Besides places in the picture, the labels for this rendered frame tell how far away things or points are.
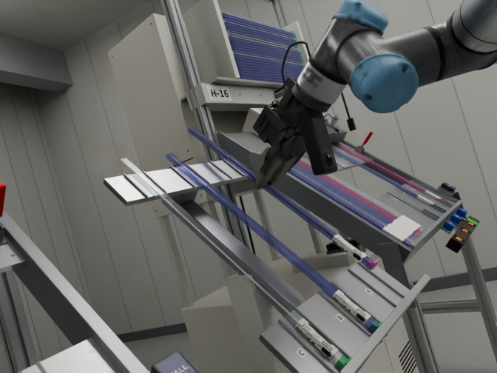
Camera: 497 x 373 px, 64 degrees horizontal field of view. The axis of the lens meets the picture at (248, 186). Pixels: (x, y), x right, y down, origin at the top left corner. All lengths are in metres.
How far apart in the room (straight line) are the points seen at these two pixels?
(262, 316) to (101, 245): 3.52
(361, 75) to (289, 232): 2.71
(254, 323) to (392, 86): 0.45
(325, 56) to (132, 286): 3.58
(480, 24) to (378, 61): 0.11
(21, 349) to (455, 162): 2.70
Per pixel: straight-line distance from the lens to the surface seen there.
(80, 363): 0.57
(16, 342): 0.94
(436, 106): 3.05
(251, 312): 0.74
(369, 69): 0.55
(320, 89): 0.66
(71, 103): 4.33
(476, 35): 0.57
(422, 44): 0.59
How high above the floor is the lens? 0.96
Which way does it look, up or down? 2 degrees up
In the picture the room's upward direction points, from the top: 16 degrees counter-clockwise
